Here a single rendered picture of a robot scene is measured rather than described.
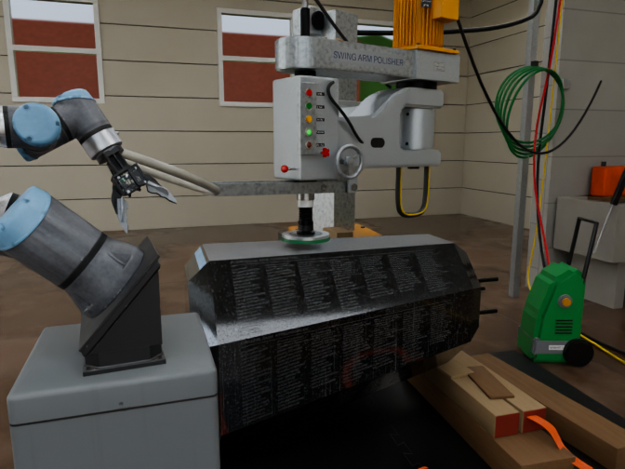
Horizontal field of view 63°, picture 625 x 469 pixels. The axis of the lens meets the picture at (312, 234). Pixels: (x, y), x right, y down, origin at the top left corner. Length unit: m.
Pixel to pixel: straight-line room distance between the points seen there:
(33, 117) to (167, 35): 7.18
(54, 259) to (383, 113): 1.62
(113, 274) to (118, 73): 7.20
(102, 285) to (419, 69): 1.80
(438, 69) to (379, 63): 0.36
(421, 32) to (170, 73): 6.08
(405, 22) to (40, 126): 1.83
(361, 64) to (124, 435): 1.71
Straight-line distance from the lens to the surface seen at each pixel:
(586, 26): 5.14
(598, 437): 2.55
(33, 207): 1.18
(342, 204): 3.08
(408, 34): 2.62
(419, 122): 2.57
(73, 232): 1.18
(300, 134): 2.07
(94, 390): 1.14
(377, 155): 2.36
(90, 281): 1.18
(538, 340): 3.41
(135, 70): 8.29
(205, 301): 1.98
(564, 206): 4.88
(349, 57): 2.26
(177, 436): 1.19
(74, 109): 1.41
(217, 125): 8.30
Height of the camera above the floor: 1.32
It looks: 10 degrees down
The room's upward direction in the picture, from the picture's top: straight up
